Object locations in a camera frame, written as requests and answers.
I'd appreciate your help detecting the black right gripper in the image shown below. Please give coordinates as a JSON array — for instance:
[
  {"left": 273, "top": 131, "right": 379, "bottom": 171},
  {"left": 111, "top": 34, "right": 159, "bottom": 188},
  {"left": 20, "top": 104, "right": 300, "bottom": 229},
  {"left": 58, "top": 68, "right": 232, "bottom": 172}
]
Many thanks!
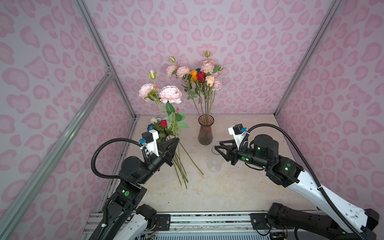
[{"left": 213, "top": 138, "right": 270, "bottom": 169}]

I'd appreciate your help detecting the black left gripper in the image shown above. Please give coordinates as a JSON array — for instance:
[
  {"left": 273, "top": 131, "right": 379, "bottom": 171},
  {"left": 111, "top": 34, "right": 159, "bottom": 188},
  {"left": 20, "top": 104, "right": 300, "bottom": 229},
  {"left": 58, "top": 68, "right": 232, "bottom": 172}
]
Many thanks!
[{"left": 138, "top": 136, "right": 179, "bottom": 186}]

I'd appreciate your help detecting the clear frosted glass vase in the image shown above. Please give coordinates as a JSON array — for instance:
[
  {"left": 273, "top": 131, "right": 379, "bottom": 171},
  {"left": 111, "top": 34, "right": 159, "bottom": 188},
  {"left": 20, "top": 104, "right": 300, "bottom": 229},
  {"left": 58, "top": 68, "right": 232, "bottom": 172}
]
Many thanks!
[{"left": 207, "top": 146, "right": 222, "bottom": 173}]

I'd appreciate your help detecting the pink ribbed glass vase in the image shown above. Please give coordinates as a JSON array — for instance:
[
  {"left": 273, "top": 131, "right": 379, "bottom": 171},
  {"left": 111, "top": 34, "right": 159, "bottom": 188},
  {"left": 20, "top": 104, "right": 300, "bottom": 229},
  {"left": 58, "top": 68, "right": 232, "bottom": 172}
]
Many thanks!
[{"left": 198, "top": 115, "right": 215, "bottom": 146}]

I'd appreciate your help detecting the pale pink carnation spray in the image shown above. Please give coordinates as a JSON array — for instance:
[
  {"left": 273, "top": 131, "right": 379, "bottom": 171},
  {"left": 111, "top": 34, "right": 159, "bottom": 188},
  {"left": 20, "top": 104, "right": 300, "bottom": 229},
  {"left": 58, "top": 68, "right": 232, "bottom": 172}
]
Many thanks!
[{"left": 139, "top": 70, "right": 189, "bottom": 142}]

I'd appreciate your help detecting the pink rosebud spray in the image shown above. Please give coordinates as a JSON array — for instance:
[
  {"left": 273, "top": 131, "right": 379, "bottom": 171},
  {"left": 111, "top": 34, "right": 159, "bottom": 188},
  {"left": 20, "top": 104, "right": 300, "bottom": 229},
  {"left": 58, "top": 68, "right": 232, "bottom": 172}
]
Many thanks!
[{"left": 200, "top": 50, "right": 217, "bottom": 118}]

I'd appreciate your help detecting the peach artificial rose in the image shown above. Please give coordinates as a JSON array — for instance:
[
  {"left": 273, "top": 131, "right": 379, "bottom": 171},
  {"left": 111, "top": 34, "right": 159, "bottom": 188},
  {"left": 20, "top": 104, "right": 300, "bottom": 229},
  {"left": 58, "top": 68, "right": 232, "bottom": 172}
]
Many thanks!
[{"left": 206, "top": 75, "right": 215, "bottom": 115}]

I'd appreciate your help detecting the orange artificial rose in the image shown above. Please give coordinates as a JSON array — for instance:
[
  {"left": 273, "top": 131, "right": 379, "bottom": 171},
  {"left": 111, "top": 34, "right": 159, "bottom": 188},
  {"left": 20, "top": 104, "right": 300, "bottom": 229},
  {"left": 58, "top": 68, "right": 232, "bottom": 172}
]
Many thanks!
[{"left": 189, "top": 69, "right": 202, "bottom": 118}]

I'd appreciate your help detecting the small red artificial rose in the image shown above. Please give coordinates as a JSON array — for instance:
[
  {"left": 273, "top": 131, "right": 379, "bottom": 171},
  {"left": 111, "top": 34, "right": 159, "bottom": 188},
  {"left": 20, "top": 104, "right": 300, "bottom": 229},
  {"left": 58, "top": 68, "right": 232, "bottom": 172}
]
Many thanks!
[{"left": 197, "top": 72, "right": 207, "bottom": 115}]

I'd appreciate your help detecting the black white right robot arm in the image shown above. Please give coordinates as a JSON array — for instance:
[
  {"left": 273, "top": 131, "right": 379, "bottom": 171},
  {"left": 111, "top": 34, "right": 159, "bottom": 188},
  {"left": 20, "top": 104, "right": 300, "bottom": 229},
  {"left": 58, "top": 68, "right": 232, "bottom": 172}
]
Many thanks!
[{"left": 215, "top": 134, "right": 380, "bottom": 240}]

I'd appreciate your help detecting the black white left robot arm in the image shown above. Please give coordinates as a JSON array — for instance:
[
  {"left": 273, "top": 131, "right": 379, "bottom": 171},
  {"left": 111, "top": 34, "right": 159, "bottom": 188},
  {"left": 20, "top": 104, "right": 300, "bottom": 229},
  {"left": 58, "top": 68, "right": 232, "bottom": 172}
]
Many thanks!
[{"left": 90, "top": 138, "right": 180, "bottom": 240}]

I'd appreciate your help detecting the red rose in bunch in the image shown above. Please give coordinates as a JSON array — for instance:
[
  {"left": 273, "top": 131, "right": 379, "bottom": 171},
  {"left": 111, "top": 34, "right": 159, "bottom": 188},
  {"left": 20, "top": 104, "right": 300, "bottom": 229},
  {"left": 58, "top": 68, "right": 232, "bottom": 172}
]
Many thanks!
[{"left": 159, "top": 120, "right": 168, "bottom": 129}]

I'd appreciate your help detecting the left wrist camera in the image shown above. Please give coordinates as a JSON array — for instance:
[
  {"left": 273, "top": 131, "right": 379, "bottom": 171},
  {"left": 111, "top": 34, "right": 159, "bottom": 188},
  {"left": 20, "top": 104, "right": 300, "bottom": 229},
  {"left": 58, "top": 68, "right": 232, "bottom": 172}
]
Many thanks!
[{"left": 140, "top": 130, "right": 160, "bottom": 157}]

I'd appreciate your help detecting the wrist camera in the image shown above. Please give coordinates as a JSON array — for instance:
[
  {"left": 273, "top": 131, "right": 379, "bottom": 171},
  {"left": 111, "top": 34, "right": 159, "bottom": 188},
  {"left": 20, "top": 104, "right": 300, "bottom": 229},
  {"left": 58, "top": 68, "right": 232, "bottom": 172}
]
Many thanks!
[
  {"left": 228, "top": 124, "right": 249, "bottom": 150},
  {"left": 140, "top": 130, "right": 160, "bottom": 157}
]

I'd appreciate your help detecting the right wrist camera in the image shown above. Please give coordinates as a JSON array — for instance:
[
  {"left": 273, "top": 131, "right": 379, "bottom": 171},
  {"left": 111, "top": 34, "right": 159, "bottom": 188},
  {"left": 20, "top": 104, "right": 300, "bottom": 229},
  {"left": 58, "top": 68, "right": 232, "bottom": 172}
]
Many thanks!
[{"left": 228, "top": 124, "right": 249, "bottom": 150}]

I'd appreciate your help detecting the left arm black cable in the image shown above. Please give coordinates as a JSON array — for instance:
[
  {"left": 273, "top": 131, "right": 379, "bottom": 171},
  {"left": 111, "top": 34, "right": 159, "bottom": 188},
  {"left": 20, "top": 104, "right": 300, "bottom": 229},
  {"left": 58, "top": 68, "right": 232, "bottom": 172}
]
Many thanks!
[{"left": 90, "top": 137, "right": 142, "bottom": 181}]

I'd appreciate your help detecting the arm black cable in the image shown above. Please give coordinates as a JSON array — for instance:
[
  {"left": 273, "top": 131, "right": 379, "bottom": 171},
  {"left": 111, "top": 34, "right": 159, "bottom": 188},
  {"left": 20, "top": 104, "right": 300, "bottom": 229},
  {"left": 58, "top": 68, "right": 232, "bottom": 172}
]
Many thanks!
[
  {"left": 90, "top": 137, "right": 142, "bottom": 181},
  {"left": 239, "top": 123, "right": 368, "bottom": 240}
]

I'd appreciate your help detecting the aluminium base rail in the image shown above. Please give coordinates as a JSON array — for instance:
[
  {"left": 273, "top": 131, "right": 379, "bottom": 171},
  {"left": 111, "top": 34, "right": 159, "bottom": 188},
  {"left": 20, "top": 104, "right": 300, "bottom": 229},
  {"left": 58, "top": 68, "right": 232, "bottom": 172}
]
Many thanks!
[{"left": 80, "top": 209, "right": 346, "bottom": 240}]

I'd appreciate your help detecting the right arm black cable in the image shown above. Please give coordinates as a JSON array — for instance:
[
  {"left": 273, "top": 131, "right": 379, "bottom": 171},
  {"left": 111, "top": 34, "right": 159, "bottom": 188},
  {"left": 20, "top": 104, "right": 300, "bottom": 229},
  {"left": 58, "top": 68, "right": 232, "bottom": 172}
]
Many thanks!
[{"left": 239, "top": 123, "right": 368, "bottom": 240}]

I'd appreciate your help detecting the aluminium frame left diagonal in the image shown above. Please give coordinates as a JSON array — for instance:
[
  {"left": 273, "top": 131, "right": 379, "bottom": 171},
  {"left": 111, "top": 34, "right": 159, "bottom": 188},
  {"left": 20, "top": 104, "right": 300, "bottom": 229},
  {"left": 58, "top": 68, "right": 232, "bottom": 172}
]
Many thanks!
[{"left": 1, "top": 73, "right": 114, "bottom": 240}]

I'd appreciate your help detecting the aluminium frame left post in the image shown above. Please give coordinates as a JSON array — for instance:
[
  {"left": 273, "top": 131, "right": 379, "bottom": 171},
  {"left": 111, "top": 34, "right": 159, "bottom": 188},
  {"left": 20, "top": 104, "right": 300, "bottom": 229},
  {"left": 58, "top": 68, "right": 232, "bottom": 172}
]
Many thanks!
[{"left": 73, "top": 0, "right": 137, "bottom": 120}]

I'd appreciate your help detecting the aluminium frame post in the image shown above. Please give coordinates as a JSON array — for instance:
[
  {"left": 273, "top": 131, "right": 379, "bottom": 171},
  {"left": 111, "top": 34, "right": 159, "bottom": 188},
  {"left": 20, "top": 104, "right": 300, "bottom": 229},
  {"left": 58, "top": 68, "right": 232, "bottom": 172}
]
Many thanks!
[
  {"left": 73, "top": 0, "right": 137, "bottom": 120},
  {"left": 274, "top": 0, "right": 345, "bottom": 119}
]

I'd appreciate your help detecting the aluminium frame right post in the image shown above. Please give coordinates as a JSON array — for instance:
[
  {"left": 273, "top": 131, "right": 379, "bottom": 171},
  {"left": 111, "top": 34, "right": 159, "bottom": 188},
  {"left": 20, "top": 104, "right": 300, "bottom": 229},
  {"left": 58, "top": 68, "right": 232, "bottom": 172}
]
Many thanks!
[{"left": 274, "top": 0, "right": 345, "bottom": 119}]

